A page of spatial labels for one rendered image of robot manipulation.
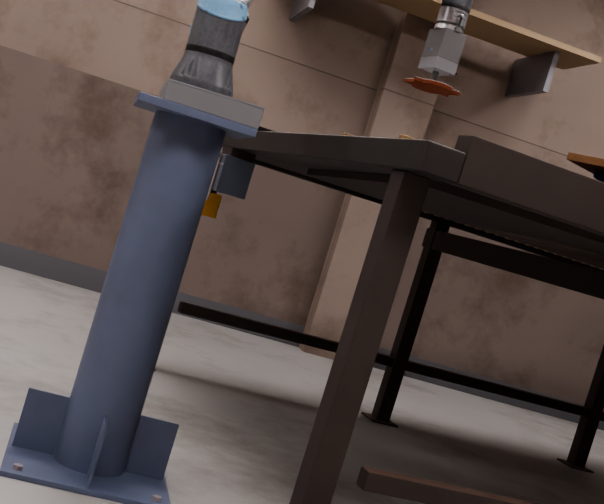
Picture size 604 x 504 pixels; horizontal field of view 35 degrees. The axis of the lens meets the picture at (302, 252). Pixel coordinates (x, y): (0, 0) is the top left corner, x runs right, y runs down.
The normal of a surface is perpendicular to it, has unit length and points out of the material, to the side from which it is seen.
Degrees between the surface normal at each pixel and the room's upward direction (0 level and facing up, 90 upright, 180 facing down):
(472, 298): 90
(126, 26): 90
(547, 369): 90
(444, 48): 90
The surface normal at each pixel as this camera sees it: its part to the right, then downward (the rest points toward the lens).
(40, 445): 0.21, 0.10
